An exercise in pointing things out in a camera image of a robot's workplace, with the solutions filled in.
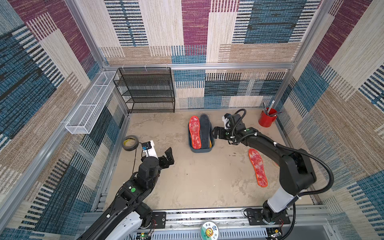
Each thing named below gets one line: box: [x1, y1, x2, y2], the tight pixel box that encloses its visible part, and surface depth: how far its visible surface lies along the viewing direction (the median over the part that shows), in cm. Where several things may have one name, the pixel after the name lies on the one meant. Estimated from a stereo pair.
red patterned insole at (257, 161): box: [248, 148, 268, 188], surface depth 89 cm
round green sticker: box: [200, 221, 219, 240], surface depth 65 cm
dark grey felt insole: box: [199, 113, 211, 149], surface depth 105 cm
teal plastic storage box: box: [188, 121, 215, 153], surface depth 98 cm
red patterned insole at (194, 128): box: [189, 115, 202, 150], surface depth 103 cm
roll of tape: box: [121, 135, 139, 152], surface depth 104 cm
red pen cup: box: [258, 107, 278, 128], surface depth 108 cm
